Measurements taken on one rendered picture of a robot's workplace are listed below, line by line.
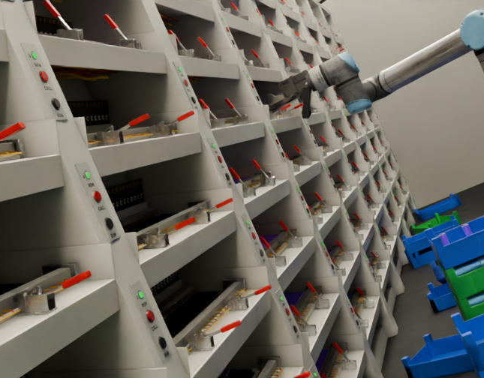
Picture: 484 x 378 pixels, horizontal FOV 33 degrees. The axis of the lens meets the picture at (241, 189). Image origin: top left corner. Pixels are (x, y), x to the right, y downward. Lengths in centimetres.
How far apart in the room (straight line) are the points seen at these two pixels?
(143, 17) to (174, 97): 19
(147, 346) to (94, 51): 56
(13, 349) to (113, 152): 52
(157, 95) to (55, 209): 72
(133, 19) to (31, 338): 107
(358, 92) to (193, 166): 127
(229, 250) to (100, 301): 77
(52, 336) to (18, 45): 44
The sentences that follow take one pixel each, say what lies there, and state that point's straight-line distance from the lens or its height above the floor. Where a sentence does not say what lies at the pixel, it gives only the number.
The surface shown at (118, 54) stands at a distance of 159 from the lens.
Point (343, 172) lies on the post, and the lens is 390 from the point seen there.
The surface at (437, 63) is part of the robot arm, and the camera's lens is 296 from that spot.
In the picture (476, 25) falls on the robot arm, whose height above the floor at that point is 94.
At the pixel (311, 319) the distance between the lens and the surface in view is 226.
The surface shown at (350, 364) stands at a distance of 240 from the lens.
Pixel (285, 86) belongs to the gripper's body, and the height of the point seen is 104.
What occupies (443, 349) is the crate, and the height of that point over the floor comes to 2.
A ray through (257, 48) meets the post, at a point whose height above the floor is 124.
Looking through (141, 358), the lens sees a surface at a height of 62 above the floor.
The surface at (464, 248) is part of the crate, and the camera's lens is 203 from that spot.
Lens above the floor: 80
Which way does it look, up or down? 1 degrees down
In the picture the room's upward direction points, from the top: 24 degrees counter-clockwise
